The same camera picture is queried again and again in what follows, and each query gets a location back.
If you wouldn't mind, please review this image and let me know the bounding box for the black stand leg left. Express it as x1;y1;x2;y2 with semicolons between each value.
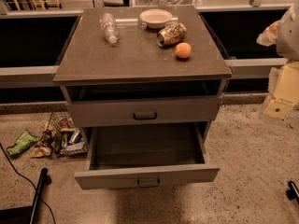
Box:
0;168;48;224

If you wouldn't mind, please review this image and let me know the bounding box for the black cable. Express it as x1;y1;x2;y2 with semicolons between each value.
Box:
0;143;57;224

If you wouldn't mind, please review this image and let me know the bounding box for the black wheel right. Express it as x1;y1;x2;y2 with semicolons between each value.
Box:
286;181;299;204

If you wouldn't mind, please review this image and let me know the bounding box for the grey drawer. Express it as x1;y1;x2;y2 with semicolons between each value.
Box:
66;96;221;127
75;123;220;189

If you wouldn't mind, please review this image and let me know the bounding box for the grey top drawer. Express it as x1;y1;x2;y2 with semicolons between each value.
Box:
66;96;221;127

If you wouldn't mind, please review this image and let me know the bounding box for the white bowl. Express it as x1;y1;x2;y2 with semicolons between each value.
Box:
139;9;172;29

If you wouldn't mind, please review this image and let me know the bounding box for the orange fruit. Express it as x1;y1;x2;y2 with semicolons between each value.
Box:
175;42;192;59

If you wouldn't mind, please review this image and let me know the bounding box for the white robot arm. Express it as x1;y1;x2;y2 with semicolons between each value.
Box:
256;2;299;119

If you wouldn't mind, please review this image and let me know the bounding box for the grey drawer cabinet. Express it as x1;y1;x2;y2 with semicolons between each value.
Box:
53;7;231;144

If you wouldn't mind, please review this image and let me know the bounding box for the crumpled tan wrapper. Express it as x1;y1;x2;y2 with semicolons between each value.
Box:
31;147;51;158

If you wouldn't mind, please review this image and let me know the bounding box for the wire basket with trash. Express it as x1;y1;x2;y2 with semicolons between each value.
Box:
46;112;87;157

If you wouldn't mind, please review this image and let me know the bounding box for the green snack bag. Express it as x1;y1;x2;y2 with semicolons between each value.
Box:
6;130;39;157

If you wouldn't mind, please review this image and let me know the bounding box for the crushed gold can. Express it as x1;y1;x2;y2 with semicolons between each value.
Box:
157;23;187;47

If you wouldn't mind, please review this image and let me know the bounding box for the clear plastic water bottle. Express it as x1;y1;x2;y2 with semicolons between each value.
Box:
100;13;120;45

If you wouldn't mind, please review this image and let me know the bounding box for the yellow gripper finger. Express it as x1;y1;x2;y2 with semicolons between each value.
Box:
256;21;280;47
260;97;294;119

